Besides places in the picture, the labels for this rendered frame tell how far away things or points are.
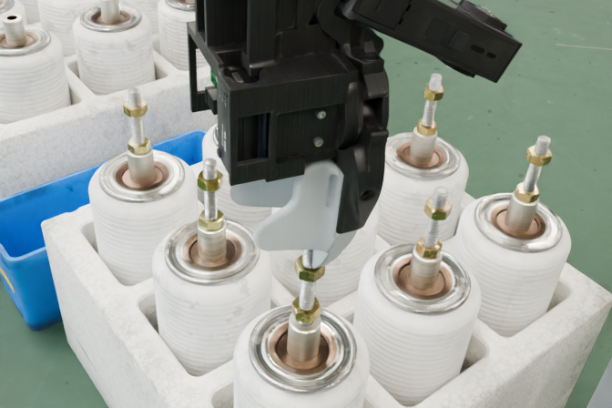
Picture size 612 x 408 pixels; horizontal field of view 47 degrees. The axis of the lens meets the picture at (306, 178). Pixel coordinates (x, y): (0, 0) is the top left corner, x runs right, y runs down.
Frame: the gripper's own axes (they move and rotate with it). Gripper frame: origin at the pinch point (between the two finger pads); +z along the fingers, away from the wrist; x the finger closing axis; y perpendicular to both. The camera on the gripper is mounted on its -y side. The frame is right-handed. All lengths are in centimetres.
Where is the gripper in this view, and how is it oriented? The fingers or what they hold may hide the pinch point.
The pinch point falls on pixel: (324, 239)
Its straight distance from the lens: 43.4
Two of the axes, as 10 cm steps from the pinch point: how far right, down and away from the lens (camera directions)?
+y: -9.2, 1.9, -3.4
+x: 3.9, 5.8, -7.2
